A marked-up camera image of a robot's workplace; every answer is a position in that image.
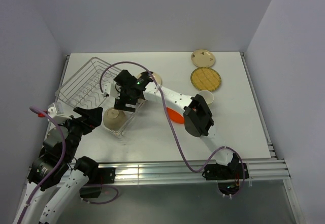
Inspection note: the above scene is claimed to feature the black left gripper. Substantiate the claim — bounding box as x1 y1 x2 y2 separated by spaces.
55 106 102 159

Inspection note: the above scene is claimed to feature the beige floral ceramic bowl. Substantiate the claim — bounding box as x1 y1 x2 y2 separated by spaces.
103 107 127 131

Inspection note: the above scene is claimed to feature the yellow ceramic mug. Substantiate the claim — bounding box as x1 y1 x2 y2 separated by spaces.
198 90 214 105

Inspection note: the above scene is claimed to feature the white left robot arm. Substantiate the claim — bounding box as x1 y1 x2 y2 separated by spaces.
13 103 103 223

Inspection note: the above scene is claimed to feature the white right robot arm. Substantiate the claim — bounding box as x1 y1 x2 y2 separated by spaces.
114 70 243 178

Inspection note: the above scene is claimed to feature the beige plate green spot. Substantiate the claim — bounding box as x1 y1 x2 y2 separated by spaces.
136 71 163 85

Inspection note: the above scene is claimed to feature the orange plastic plate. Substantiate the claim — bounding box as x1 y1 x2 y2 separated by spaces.
167 107 184 124

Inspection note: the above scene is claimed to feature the woven bamboo tray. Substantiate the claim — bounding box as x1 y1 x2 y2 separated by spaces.
190 67 221 92

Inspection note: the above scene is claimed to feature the beige patterned plate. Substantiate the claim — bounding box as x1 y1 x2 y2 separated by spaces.
190 49 216 68

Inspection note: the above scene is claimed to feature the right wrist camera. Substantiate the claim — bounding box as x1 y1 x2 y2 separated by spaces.
102 82 120 99

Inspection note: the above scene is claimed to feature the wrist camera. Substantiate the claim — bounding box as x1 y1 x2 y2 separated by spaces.
102 82 120 99
44 102 71 124

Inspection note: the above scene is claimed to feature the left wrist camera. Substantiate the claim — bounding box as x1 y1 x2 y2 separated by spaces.
44 102 71 124

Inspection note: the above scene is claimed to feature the wire dish rack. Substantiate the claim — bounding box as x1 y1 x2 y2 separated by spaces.
55 57 145 138

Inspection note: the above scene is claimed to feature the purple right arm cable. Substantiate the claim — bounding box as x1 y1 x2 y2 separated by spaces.
99 61 246 199

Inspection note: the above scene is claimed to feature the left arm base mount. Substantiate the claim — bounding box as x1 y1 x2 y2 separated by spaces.
79 167 119 205

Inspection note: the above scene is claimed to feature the aluminium rail frame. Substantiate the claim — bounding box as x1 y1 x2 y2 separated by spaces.
61 52 290 185

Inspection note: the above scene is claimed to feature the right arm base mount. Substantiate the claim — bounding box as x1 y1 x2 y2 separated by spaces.
202 163 249 195

